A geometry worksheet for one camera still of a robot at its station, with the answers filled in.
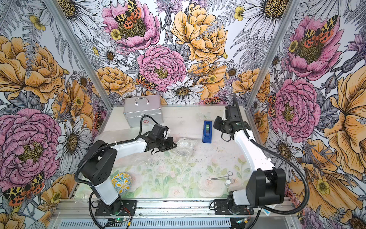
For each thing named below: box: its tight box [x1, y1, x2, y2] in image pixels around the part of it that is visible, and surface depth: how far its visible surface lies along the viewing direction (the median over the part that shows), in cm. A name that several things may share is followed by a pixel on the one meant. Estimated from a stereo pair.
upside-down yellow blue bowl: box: [111, 172, 132, 196], surface depth 83 cm
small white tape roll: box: [224, 179, 232, 187], surface depth 81 cm
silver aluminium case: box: [123, 94, 164, 128], surface depth 103 cm
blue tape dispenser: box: [202, 120, 214, 144], surface depth 101 cm
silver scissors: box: [206, 171, 235, 184], surface depth 87 cm
